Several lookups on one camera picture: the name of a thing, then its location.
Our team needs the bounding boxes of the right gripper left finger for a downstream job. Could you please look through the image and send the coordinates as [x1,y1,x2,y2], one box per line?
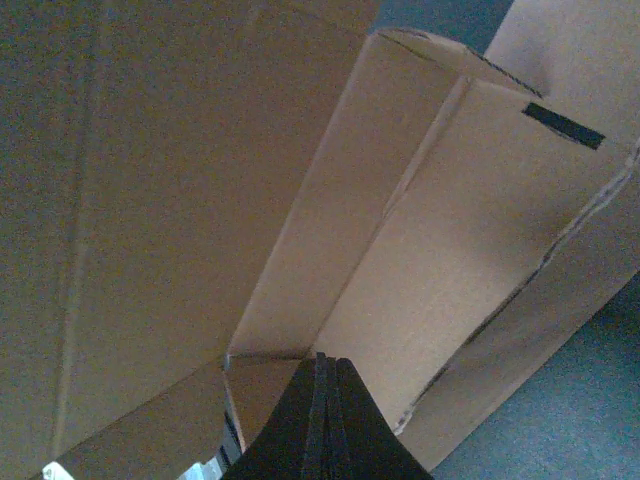
[224,353,328,479]

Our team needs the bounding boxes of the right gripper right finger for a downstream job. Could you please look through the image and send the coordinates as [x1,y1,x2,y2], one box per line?
[329,355,436,480]

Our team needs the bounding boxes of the cardboard box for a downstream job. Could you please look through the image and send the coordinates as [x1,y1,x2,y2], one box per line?
[1,1,639,479]

